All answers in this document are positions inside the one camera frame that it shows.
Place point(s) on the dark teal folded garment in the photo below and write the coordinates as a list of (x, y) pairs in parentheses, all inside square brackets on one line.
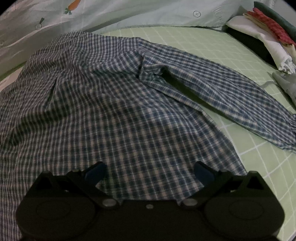
[(284, 11)]

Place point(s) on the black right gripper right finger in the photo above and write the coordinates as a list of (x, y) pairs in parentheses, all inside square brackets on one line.
[(232, 207)]

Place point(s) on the white folded garment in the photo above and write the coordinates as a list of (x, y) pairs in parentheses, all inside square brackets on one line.
[(280, 56)]

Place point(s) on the blue white plaid shirt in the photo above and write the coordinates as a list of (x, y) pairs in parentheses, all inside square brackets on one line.
[(120, 111)]

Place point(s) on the grey folded garment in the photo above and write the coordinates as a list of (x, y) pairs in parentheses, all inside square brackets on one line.
[(287, 82)]

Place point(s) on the light blue carrot-print quilt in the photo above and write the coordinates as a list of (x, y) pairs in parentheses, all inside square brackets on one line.
[(28, 25)]

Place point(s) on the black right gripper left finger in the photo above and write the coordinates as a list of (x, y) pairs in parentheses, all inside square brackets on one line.
[(66, 207)]

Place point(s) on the cream folded garment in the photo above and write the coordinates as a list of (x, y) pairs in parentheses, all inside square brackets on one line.
[(289, 48)]

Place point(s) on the red patterned folded garment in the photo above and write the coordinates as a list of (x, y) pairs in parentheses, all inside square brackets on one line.
[(271, 26)]

